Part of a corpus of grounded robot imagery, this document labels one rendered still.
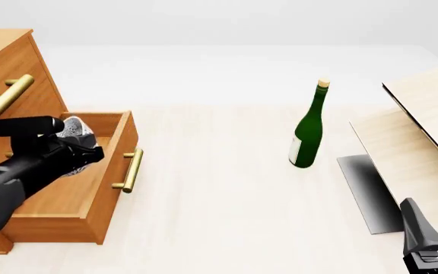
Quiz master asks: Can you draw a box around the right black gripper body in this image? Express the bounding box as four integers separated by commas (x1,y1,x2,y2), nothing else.
402,249,438,274

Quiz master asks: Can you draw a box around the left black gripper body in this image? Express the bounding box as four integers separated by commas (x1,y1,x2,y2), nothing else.
49,136,106,176

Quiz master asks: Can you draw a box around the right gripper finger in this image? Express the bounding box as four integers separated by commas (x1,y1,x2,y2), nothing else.
399,196,438,256

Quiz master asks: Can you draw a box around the black patterned bowl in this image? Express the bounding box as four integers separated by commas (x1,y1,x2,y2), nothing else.
53,114,104,178

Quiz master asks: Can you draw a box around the wooden drawer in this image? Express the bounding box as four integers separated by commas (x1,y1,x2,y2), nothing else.
0,110,141,246

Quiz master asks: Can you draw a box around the wooden cabinet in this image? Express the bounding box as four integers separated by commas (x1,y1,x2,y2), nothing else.
0,27,70,255

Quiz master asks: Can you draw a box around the pale wood rack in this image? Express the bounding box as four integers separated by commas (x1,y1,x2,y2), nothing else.
336,59,438,238

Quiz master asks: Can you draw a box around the green wine bottle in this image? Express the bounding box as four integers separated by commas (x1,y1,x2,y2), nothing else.
287,78,332,169

